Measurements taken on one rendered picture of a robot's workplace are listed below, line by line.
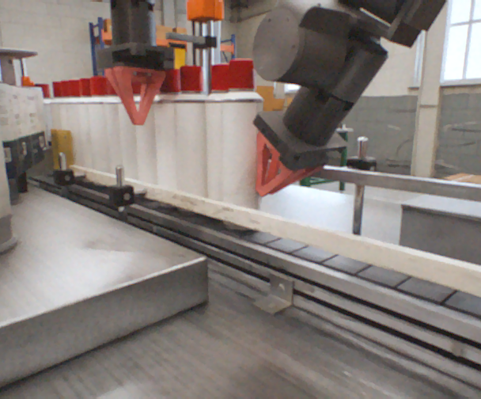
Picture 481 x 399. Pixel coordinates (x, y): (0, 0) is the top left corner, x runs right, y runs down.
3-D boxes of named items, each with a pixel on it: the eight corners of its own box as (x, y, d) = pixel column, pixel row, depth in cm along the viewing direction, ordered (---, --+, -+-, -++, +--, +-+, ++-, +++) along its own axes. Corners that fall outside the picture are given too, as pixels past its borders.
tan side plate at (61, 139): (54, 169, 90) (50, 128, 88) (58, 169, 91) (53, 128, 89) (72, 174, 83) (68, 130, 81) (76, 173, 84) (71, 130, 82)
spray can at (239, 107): (213, 226, 52) (211, 60, 48) (240, 218, 56) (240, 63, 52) (244, 233, 49) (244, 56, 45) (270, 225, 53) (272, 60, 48)
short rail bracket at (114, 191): (111, 243, 61) (104, 165, 58) (129, 239, 63) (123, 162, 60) (121, 248, 59) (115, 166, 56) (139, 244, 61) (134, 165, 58)
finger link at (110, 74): (133, 127, 51) (129, 47, 49) (107, 124, 56) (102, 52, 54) (178, 126, 55) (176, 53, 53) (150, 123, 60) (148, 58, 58)
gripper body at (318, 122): (248, 125, 43) (281, 63, 39) (305, 122, 50) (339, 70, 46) (285, 166, 40) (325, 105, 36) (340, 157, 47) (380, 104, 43)
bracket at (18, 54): (-37, 55, 87) (-38, 51, 87) (19, 59, 94) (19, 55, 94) (-22, 49, 78) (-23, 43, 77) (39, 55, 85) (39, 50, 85)
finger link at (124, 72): (123, 126, 52) (119, 49, 50) (100, 123, 58) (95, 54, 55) (168, 125, 57) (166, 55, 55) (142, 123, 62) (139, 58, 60)
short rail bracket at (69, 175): (56, 216, 76) (49, 152, 73) (89, 210, 80) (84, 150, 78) (62, 219, 74) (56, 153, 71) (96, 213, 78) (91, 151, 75)
